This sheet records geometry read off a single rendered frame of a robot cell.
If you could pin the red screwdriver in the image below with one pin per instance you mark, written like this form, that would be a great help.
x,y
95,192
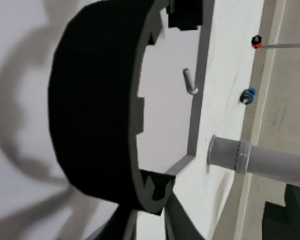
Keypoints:
x,y
256,41

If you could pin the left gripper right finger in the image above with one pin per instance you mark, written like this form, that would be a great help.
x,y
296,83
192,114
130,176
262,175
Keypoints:
x,y
177,222

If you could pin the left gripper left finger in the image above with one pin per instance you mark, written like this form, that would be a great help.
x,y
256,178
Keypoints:
x,y
122,225

